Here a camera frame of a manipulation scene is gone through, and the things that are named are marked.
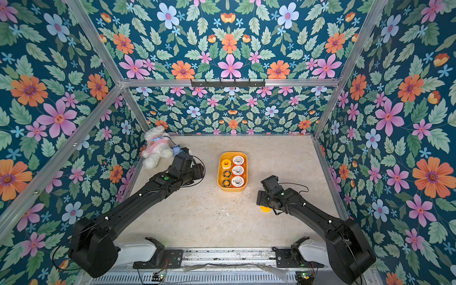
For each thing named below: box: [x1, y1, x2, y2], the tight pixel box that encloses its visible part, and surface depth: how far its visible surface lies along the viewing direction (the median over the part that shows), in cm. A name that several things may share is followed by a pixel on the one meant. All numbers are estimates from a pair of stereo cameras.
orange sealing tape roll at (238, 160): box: [232, 155, 245, 166], surface depth 103 cm
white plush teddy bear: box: [141, 125, 174, 170], surface depth 106 cm
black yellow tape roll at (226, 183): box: [221, 179, 231, 188], surface depth 98 cm
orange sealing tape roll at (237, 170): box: [232, 165, 245, 176], surface depth 98 cm
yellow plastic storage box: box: [217, 151, 249, 193], surface depth 100 cm
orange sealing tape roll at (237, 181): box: [230, 175, 245, 188], surface depth 95 cm
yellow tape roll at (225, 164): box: [220, 158, 232, 170], surface depth 103 cm
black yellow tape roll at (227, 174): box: [222, 170, 232, 179], surface depth 101 cm
